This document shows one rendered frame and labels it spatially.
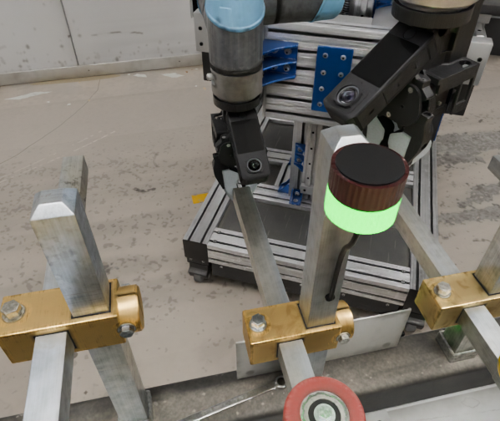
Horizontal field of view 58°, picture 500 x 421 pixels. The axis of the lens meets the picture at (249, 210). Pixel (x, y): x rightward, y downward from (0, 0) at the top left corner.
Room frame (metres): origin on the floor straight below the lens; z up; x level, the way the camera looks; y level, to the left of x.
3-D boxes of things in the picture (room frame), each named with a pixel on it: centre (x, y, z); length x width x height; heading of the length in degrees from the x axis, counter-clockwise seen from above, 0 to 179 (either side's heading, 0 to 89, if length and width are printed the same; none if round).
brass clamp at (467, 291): (0.38, -0.31, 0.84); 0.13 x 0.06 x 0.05; 102
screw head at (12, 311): (0.26, 0.23, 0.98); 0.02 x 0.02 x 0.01
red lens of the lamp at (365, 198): (0.28, -0.09, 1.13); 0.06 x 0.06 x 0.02
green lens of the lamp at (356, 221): (0.28, -0.09, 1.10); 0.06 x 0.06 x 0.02
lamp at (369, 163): (0.28, -0.09, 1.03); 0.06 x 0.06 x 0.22; 12
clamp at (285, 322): (0.32, -0.06, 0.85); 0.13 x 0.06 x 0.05; 102
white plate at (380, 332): (0.36, -0.11, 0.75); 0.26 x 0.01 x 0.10; 102
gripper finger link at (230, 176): (0.62, 0.04, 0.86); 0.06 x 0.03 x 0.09; 12
